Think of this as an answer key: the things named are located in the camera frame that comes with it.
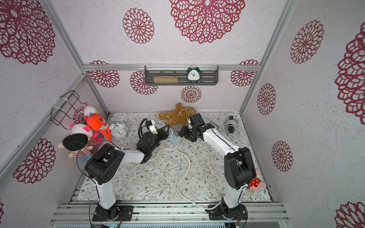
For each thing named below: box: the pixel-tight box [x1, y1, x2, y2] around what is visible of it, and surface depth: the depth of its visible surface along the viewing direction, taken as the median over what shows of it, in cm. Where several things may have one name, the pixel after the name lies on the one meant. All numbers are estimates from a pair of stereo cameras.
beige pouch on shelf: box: [153, 76, 180, 84], surface depth 91 cm
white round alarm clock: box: [108, 121, 129, 139], surface depth 102 cm
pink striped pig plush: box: [70, 123, 104, 147], surface depth 87 cm
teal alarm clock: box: [186, 64, 202, 84], surface depth 92 cm
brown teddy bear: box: [157, 102, 197, 127], surface depth 112 cm
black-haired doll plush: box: [57, 133, 94, 163], surface depth 80 cm
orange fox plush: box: [86, 112, 113, 143], surface depth 91 cm
